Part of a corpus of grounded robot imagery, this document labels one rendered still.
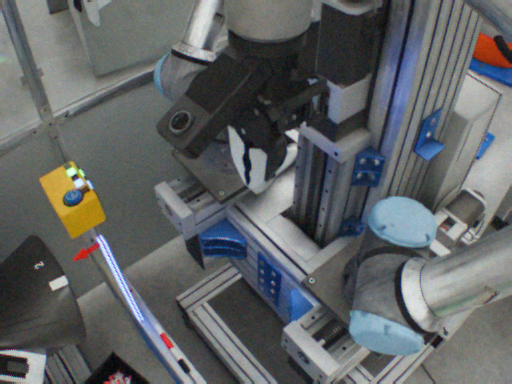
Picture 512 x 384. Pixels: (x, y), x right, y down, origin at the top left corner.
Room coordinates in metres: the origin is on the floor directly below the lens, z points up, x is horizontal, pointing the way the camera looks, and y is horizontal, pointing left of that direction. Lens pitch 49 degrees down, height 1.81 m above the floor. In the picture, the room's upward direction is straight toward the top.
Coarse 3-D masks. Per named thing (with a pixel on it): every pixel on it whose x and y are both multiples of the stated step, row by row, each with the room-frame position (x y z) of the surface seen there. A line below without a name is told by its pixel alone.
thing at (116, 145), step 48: (144, 96) 1.25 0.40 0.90; (48, 144) 1.01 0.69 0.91; (96, 144) 1.11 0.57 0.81; (144, 144) 1.23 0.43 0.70; (0, 192) 0.87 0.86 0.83; (96, 192) 1.07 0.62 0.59; (144, 192) 1.19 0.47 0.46; (0, 240) 0.81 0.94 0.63; (48, 240) 0.91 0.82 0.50; (144, 240) 1.15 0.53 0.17
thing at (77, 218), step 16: (48, 176) 0.70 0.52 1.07; (64, 176) 0.70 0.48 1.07; (80, 176) 0.70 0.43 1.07; (48, 192) 0.65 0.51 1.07; (64, 192) 0.65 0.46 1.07; (80, 192) 0.65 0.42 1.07; (64, 208) 0.60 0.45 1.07; (80, 208) 0.61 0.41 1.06; (96, 208) 0.63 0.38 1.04; (64, 224) 0.58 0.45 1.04; (80, 224) 0.60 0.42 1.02; (96, 224) 0.62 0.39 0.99
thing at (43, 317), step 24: (24, 240) 0.43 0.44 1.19; (0, 264) 0.37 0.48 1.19; (24, 264) 0.38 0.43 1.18; (48, 264) 0.39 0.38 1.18; (0, 288) 0.33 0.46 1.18; (24, 288) 0.33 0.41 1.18; (48, 288) 0.34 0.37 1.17; (0, 312) 0.28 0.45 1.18; (24, 312) 0.29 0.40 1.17; (48, 312) 0.30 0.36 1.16; (72, 312) 0.31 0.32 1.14; (0, 336) 0.24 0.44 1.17; (24, 336) 0.25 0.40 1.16; (48, 336) 0.26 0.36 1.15; (72, 336) 0.27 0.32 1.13
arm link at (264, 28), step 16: (224, 0) 0.35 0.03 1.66; (240, 0) 0.33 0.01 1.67; (256, 0) 0.32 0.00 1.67; (272, 0) 0.32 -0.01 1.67; (288, 0) 0.32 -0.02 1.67; (304, 0) 0.33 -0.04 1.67; (224, 16) 0.36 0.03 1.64; (240, 16) 0.33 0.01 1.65; (256, 16) 0.32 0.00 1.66; (272, 16) 0.32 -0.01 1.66; (288, 16) 0.32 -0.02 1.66; (304, 16) 0.33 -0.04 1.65; (240, 32) 0.33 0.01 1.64; (256, 32) 0.32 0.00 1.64; (272, 32) 0.32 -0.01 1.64; (288, 32) 0.32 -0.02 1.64
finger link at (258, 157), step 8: (256, 152) 0.33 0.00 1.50; (264, 152) 0.32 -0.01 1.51; (288, 152) 0.35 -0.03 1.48; (296, 152) 0.36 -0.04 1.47; (256, 160) 0.33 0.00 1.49; (264, 160) 0.32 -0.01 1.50; (288, 160) 0.36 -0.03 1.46; (256, 168) 0.33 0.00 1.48; (264, 168) 0.32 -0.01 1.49; (280, 168) 0.35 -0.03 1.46; (256, 176) 0.33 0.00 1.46; (248, 184) 0.34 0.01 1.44; (256, 184) 0.33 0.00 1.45; (264, 184) 0.32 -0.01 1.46; (256, 192) 0.34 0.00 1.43
